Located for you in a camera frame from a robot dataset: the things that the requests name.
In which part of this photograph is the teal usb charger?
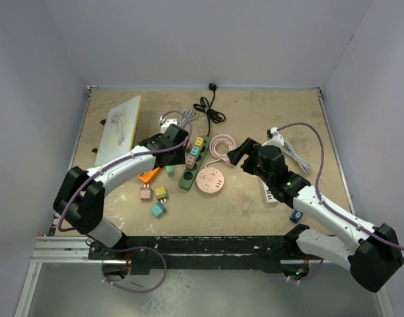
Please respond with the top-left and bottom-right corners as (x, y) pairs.
(190, 146), (200, 158)

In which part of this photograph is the yellow usb charger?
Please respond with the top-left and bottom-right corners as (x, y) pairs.
(194, 137), (205, 149)

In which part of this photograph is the pink charger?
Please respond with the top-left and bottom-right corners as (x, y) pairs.
(140, 184), (152, 201)
(185, 155), (195, 169)

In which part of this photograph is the green charger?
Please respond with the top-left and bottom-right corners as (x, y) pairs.
(166, 166), (175, 177)

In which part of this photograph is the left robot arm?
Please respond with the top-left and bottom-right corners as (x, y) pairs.
(53, 124), (190, 259)

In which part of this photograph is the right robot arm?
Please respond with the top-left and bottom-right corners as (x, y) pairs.
(227, 138), (404, 293)

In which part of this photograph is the green power strip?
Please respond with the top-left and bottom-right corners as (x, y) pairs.
(178, 135), (211, 191)

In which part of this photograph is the orange power strip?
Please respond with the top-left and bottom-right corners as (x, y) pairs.
(138, 167), (162, 184)

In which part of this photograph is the white power strip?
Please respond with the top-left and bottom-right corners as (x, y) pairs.
(261, 182), (277, 204)

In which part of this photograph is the pink round power strip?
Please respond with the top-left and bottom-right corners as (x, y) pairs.
(196, 167), (224, 195)

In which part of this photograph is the white yellow drawing board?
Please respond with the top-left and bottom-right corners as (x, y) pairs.
(94, 96), (141, 166)

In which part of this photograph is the yellow charger front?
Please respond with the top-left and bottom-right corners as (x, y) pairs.
(154, 186), (168, 202)

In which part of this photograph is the blue box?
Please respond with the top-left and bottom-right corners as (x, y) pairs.
(289, 209), (304, 224)

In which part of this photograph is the teal charger front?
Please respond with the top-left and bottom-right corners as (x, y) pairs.
(151, 201), (166, 218)

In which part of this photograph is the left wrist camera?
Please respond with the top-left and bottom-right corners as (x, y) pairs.
(159, 116), (178, 133)

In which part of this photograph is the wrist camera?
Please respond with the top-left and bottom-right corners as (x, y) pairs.
(159, 116), (178, 133)
(263, 127), (285, 149)

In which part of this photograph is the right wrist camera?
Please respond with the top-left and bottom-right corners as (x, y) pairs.
(263, 127), (285, 149)

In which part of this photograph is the grey white strip cable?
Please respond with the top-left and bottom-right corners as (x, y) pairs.
(281, 139), (312, 174)

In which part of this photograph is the black power cable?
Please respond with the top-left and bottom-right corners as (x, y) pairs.
(192, 82), (226, 137)

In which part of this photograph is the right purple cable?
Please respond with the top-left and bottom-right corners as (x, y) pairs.
(274, 122), (404, 285)

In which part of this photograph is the black base frame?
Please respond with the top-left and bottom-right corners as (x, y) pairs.
(89, 224), (309, 275)

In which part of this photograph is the aluminium rail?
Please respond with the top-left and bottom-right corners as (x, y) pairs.
(13, 234), (104, 317)

